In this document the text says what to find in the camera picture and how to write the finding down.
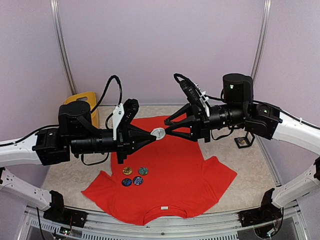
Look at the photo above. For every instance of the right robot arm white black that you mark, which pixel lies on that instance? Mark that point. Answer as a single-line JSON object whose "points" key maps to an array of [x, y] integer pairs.
{"points": [[241, 111]]}

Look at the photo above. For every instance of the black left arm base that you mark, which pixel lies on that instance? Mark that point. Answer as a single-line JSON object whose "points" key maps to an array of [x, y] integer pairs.
{"points": [[58, 213]]}

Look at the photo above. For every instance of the yellow plastic basket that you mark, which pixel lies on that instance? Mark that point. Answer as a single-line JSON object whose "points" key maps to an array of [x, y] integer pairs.
{"points": [[85, 101]]}

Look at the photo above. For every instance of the aluminium corner post left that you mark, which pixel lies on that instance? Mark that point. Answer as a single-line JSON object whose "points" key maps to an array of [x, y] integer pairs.
{"points": [[55, 11]]}

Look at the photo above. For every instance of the aluminium front rail frame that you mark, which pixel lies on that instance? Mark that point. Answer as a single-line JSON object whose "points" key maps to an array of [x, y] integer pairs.
{"points": [[222, 222]]}

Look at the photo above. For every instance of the teal round brooch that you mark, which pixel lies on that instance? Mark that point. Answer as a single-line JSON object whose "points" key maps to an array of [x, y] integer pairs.
{"points": [[143, 171]]}

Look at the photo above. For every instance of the silver round brooch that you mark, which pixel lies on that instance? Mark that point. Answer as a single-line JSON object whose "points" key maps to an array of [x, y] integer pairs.
{"points": [[159, 133]]}

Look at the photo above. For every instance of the orange round brooch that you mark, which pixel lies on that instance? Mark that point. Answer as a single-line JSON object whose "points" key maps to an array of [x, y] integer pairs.
{"points": [[127, 171]]}

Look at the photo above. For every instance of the black display case near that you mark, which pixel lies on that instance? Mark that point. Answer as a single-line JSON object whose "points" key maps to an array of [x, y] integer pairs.
{"points": [[245, 141]]}

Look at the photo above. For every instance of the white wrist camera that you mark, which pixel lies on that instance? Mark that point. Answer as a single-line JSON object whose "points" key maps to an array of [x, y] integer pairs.
{"points": [[117, 116], [193, 93]]}

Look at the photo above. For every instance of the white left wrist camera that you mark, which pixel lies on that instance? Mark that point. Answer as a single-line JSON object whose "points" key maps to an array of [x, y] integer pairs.
{"points": [[117, 116]]}

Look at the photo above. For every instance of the red t-shirt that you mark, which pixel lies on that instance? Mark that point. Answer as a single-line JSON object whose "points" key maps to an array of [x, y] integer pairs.
{"points": [[180, 182]]}

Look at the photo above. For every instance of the dark blue round brooch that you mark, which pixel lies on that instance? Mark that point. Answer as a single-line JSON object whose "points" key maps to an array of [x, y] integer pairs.
{"points": [[137, 180]]}

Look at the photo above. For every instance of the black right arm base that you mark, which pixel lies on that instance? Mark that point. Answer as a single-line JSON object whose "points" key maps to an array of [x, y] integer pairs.
{"points": [[266, 212]]}

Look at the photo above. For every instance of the aluminium corner post right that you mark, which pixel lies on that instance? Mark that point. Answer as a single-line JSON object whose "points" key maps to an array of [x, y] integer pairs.
{"points": [[261, 38]]}

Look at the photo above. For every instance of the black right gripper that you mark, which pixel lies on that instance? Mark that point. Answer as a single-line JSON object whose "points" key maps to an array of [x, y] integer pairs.
{"points": [[200, 124]]}

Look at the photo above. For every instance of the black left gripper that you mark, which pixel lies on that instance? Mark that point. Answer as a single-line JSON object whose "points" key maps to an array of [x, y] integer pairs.
{"points": [[124, 141]]}

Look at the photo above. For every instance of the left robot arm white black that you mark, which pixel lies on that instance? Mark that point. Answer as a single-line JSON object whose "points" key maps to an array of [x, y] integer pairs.
{"points": [[74, 135]]}

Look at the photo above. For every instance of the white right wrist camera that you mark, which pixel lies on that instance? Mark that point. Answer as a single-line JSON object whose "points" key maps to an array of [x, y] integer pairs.
{"points": [[193, 93]]}

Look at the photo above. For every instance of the aluminium corner post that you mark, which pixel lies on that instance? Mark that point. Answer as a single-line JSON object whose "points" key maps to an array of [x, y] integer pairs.
{"points": [[55, 11], [261, 38]]}

